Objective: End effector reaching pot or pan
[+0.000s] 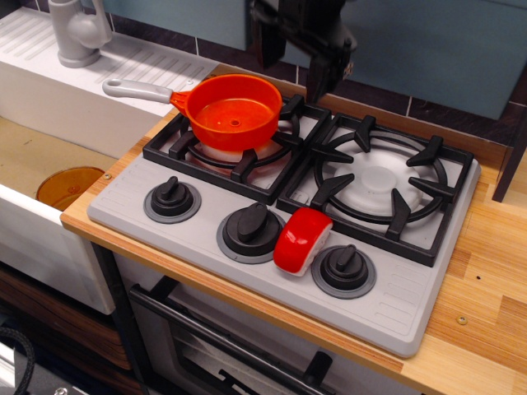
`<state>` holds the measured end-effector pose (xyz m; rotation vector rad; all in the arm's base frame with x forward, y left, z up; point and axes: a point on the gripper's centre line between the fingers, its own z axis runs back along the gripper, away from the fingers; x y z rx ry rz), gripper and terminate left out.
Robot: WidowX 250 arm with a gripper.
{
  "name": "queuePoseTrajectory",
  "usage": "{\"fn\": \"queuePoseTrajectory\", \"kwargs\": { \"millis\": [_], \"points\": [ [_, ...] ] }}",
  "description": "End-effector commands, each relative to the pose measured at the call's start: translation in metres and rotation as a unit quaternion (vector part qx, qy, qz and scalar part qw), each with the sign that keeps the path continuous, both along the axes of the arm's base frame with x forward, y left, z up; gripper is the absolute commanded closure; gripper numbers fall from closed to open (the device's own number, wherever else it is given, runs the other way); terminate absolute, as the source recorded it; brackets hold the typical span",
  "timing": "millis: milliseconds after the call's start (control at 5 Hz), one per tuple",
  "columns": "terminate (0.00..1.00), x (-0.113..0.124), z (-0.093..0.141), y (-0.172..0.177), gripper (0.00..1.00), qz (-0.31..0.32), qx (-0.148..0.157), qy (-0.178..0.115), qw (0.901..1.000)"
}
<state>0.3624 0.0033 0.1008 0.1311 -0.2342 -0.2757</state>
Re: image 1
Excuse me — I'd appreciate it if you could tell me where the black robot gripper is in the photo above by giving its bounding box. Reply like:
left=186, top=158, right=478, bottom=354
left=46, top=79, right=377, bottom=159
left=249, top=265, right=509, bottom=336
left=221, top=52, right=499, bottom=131
left=250, top=1, right=357, bottom=103

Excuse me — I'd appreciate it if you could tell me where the black left burner grate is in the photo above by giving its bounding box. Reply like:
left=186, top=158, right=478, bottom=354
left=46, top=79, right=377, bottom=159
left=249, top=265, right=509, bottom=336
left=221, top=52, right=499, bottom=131
left=142, top=95, right=331, bottom=204

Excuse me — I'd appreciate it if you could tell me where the black burner grate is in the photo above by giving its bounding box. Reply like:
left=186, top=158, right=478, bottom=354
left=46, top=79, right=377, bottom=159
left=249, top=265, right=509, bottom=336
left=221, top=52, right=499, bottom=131
left=142, top=95, right=331, bottom=204
left=277, top=114, right=478, bottom=267

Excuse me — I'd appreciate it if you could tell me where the white right burner cap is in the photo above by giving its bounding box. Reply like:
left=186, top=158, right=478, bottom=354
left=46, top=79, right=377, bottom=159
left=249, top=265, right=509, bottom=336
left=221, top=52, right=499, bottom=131
left=334, top=150, right=423, bottom=216

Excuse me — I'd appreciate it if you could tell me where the black right burner grate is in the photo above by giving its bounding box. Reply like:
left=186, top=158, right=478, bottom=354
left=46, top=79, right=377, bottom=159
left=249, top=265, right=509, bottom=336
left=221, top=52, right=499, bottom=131
left=277, top=114, right=478, bottom=267

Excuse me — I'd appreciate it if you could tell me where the grey toy stove top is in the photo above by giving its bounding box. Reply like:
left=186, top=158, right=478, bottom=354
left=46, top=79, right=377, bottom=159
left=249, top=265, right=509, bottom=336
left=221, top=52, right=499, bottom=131
left=86, top=96, right=482, bottom=358

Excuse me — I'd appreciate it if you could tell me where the red white toy sushi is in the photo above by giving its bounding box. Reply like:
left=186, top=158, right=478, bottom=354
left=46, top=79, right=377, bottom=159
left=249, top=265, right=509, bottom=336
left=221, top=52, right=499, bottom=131
left=273, top=207, right=333, bottom=277

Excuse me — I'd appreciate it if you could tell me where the black middle stove knob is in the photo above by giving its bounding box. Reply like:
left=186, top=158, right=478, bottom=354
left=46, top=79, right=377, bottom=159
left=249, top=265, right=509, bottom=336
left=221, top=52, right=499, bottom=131
left=217, top=202, right=285, bottom=265

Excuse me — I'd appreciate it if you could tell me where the black stove knob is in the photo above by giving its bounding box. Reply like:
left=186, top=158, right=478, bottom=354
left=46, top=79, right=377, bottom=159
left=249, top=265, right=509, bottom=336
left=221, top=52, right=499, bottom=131
left=310, top=244, right=376, bottom=300
left=143, top=176, right=202, bottom=225
left=217, top=202, right=285, bottom=265

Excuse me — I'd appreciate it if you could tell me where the black left stove knob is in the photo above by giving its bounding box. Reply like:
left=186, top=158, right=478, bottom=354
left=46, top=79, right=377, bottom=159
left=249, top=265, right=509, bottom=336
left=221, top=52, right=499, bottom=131
left=143, top=176, right=202, bottom=225

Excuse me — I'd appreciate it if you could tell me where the grey toy faucet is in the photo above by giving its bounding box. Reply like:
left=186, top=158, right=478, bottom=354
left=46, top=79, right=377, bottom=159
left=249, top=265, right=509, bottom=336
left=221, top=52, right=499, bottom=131
left=49, top=0, right=112, bottom=68

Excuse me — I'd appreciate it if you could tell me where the black right stove knob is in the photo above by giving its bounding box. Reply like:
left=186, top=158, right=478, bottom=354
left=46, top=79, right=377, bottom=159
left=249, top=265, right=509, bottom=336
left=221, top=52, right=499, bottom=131
left=310, top=244, right=376, bottom=300

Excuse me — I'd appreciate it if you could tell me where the white toy sink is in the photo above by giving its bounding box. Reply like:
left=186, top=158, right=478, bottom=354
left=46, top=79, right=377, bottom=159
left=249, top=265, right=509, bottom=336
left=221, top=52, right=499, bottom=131
left=1, top=7, right=216, bottom=315

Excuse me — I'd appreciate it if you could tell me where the orange translucent lid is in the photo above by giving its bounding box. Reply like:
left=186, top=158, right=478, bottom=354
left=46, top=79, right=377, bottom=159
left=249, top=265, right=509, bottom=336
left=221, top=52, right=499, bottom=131
left=36, top=166, right=105, bottom=211

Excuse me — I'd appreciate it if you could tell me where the toy oven door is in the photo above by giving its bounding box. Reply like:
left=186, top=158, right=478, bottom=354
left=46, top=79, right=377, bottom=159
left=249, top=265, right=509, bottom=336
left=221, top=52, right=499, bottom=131
left=128, top=276, right=408, bottom=394

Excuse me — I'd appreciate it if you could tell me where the orange toy saucepan grey handle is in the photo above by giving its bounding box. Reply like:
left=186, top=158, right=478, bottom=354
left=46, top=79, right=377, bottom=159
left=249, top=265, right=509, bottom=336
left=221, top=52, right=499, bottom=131
left=102, top=74, right=282, bottom=151

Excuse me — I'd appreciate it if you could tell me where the black braided cable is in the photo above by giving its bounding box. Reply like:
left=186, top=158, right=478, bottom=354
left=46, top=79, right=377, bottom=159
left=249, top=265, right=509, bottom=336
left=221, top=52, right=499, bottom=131
left=0, top=328, right=36, bottom=395

